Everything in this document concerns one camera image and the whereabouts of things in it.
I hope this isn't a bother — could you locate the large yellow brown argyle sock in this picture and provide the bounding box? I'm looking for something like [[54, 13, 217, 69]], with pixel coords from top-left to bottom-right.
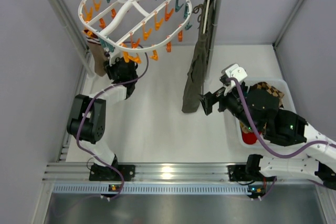
[[249, 82, 285, 108]]

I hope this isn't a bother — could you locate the plain brown sock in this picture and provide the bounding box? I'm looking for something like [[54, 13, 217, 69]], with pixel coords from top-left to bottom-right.
[[83, 29, 108, 77]]

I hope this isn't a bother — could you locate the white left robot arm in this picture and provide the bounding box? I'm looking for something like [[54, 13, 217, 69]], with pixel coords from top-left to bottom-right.
[[67, 57, 139, 181]]

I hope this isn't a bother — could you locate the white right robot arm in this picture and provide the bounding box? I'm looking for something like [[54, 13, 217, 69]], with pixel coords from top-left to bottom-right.
[[199, 87, 335, 190]]

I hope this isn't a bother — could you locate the pile of colourful socks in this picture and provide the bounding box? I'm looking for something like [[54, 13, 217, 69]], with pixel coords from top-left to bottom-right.
[[237, 82, 287, 146]]

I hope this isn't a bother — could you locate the white oval clip hanger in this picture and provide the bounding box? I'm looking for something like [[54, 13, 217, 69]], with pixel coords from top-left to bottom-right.
[[77, 0, 192, 54]]

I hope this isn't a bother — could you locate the olive green hanging garment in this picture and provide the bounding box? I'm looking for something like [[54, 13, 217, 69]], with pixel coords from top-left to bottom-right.
[[182, 0, 214, 113]]

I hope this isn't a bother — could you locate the white plastic basket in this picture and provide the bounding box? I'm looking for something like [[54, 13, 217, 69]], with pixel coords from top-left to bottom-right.
[[235, 77, 296, 150]]

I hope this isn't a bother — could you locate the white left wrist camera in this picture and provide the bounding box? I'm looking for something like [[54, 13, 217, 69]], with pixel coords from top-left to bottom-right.
[[109, 55, 121, 66]]

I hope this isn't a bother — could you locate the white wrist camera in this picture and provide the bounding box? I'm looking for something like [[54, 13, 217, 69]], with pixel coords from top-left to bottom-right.
[[220, 63, 248, 96], [109, 55, 121, 66]]

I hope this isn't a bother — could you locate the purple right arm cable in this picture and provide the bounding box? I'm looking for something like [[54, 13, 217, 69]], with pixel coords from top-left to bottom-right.
[[228, 77, 336, 159]]

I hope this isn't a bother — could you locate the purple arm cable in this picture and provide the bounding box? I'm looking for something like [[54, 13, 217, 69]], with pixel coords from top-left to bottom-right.
[[76, 41, 150, 200], [228, 77, 336, 159]]

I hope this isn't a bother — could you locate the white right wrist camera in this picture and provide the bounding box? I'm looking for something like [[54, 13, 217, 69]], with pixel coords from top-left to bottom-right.
[[220, 63, 248, 96]]

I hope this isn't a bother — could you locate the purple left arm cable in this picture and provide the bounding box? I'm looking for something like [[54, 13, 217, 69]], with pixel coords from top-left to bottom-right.
[[76, 41, 150, 200]]

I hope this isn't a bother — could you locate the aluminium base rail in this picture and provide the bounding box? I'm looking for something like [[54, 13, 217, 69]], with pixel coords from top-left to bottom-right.
[[43, 162, 326, 183]]

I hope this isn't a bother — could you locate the white slotted cable duct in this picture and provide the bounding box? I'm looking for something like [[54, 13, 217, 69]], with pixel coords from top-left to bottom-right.
[[52, 183, 263, 195]]

